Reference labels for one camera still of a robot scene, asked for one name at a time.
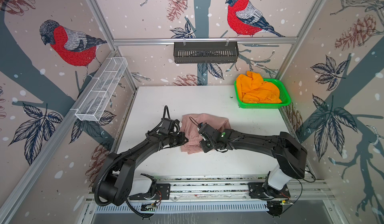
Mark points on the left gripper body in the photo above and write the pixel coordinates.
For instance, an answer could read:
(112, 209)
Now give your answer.
(176, 139)

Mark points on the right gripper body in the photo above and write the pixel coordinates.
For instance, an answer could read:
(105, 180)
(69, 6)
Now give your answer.
(206, 144)

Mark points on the pink shorts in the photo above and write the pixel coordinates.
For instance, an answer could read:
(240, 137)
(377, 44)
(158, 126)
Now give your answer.
(191, 130)

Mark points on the orange shorts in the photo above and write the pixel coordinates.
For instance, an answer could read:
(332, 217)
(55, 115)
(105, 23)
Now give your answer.
(253, 89)

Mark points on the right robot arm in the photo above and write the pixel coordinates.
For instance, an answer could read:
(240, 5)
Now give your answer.
(289, 153)

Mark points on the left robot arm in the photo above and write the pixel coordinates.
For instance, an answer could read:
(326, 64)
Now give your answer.
(114, 181)

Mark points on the green plastic basket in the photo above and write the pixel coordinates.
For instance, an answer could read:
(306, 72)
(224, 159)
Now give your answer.
(284, 97)

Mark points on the aluminium mounting rail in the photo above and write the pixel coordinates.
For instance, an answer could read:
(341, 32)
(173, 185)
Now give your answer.
(225, 189)

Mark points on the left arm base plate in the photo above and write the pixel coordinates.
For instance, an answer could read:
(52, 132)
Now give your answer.
(162, 192)

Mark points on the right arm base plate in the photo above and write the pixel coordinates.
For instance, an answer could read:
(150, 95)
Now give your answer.
(263, 192)

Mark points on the black wall shelf basket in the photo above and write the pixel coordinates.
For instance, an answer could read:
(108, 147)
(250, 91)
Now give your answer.
(206, 52)

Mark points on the white wire wall basket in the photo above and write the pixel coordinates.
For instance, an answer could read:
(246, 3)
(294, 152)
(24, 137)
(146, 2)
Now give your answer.
(99, 96)

